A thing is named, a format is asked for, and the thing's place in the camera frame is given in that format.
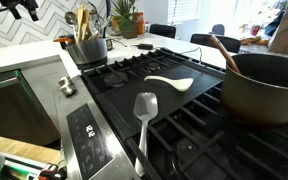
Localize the orange bottle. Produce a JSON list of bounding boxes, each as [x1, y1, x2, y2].
[[135, 12, 145, 35]]

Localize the dark cooking pot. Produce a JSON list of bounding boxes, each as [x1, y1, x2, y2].
[[220, 54, 288, 127]]

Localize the silver metal spatula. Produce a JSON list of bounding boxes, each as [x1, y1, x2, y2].
[[133, 91, 159, 177]]

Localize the black stove control panel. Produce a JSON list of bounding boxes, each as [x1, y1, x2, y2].
[[66, 104, 114, 180]]

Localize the black dining chair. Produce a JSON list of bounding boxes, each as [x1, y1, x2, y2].
[[149, 24, 176, 38], [190, 34, 241, 53]]

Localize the black flat griddle plate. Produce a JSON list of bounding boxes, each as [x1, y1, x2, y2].
[[97, 65, 221, 141]]

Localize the silver stove knob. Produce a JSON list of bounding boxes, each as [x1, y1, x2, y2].
[[58, 76, 76, 97]]

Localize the wooden utensils in crock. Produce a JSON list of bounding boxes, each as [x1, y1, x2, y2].
[[64, 3, 99, 43]]

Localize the stainless dishwasher front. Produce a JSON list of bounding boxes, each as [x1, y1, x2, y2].
[[0, 70, 60, 146]]

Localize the black gas stove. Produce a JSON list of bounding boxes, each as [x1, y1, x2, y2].
[[57, 49, 288, 180]]

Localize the black power adapter with cable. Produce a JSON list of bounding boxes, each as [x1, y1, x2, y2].
[[112, 38, 203, 63]]

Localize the potted green plant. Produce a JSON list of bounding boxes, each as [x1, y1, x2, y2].
[[112, 0, 138, 39]]

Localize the wooden spoon in pot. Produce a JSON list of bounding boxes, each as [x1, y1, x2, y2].
[[210, 35, 241, 74]]

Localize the grey utensil holder crock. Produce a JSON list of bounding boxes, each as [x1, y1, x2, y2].
[[67, 38, 108, 70]]

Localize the white plastic rice spoon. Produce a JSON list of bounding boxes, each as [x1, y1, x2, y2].
[[144, 76, 194, 92]]

